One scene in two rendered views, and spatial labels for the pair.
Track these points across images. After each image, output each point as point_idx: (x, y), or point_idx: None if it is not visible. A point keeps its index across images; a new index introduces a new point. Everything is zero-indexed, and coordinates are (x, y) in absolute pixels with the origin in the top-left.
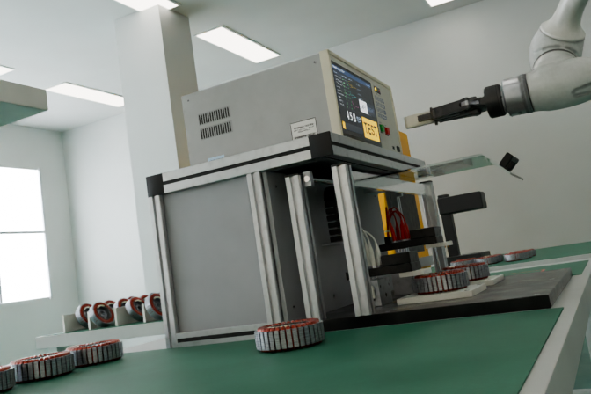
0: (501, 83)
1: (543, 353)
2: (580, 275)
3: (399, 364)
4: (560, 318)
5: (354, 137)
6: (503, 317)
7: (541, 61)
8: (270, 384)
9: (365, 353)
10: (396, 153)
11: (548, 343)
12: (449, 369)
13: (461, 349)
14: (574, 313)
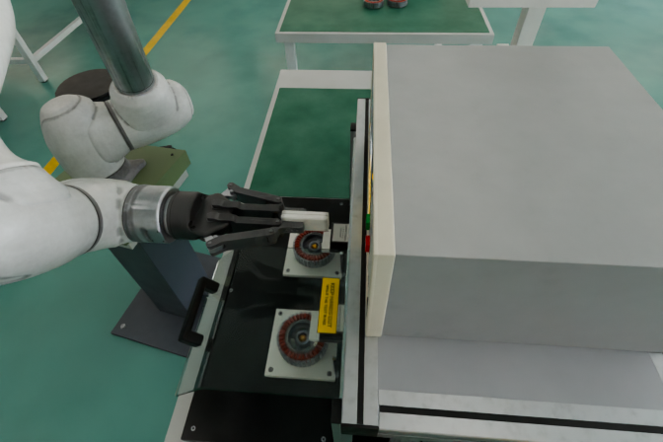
0: (174, 187)
1: (268, 122)
2: (177, 432)
3: (308, 120)
4: (254, 169)
5: (369, 152)
6: (276, 184)
7: (97, 184)
8: (343, 111)
9: (327, 138)
10: (350, 242)
11: (265, 131)
12: (292, 112)
13: (291, 131)
14: (247, 179)
